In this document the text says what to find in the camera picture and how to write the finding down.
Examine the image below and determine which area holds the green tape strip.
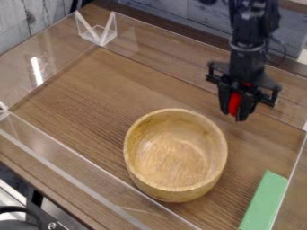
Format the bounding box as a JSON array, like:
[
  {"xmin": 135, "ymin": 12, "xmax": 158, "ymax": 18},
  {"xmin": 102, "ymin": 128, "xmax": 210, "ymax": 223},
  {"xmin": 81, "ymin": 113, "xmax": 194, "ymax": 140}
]
[{"xmin": 238, "ymin": 171, "xmax": 289, "ymax": 230}]

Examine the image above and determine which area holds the black cable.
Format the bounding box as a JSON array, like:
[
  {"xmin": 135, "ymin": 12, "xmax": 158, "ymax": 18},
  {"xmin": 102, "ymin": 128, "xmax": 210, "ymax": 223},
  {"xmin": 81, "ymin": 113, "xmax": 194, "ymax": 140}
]
[{"xmin": 0, "ymin": 206, "xmax": 34, "ymax": 230}]

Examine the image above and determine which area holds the clear acrylic front wall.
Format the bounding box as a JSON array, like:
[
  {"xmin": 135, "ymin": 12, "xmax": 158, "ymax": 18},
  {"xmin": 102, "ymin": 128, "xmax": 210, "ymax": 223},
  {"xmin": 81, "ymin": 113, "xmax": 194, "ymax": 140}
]
[{"xmin": 0, "ymin": 111, "xmax": 201, "ymax": 230}]

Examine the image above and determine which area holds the black table clamp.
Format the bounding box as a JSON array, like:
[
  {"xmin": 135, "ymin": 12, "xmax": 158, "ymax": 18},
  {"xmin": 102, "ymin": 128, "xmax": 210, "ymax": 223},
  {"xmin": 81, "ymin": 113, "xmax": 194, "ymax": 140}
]
[{"xmin": 27, "ymin": 189, "xmax": 70, "ymax": 230}]

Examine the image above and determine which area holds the red plush strawberry toy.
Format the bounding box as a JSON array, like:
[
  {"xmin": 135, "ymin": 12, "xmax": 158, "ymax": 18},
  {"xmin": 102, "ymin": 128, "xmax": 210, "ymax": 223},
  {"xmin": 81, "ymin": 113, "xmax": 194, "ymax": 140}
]
[{"xmin": 230, "ymin": 83, "xmax": 253, "ymax": 119}]

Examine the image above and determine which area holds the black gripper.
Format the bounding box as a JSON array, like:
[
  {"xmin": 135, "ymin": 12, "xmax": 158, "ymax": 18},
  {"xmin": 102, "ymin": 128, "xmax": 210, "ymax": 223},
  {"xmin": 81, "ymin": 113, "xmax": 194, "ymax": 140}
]
[{"xmin": 207, "ymin": 43, "xmax": 282, "ymax": 121}]

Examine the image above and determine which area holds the clear acrylic corner bracket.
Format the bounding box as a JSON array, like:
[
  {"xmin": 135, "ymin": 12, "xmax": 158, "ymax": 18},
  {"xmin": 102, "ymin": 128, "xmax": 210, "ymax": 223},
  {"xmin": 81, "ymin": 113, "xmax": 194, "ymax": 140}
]
[{"xmin": 75, "ymin": 12, "xmax": 118, "ymax": 47}]

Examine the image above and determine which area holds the wooden bowl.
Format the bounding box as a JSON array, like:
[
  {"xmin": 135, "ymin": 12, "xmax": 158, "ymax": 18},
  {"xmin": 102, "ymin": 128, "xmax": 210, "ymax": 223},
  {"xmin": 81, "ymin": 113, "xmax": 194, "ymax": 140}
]
[{"xmin": 125, "ymin": 108, "xmax": 229, "ymax": 203}]

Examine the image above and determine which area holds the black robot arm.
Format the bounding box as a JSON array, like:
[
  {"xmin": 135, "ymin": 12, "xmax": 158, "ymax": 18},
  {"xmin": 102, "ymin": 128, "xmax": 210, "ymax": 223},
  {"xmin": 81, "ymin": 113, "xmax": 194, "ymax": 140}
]
[{"xmin": 207, "ymin": 0, "xmax": 282, "ymax": 121}]

